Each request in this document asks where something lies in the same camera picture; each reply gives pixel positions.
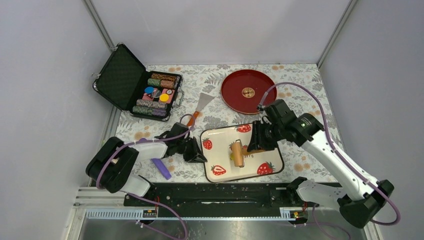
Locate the red round plate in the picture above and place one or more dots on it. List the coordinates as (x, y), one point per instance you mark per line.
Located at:
(243, 90)

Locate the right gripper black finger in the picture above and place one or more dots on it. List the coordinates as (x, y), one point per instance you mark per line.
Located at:
(268, 145)
(256, 140)

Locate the black poker chip case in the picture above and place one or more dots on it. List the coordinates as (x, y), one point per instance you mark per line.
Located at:
(126, 83)

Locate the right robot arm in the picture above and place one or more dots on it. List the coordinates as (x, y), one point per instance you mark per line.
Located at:
(360, 195)

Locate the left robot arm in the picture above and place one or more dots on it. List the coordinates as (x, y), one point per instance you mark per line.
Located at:
(111, 167)

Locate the wooden dough roller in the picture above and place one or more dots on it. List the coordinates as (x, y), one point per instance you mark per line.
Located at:
(239, 153)

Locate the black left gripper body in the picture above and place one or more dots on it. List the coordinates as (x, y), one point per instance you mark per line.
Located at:
(180, 143)

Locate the white strawberry tray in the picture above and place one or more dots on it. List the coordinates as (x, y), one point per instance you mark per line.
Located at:
(225, 150)

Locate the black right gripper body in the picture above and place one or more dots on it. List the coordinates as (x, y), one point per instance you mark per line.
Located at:
(273, 131)

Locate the metal spatula wooden handle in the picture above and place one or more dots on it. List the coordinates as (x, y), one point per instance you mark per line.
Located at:
(203, 101)

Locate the purple cylinder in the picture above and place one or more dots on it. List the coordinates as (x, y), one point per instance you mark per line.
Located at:
(161, 167)

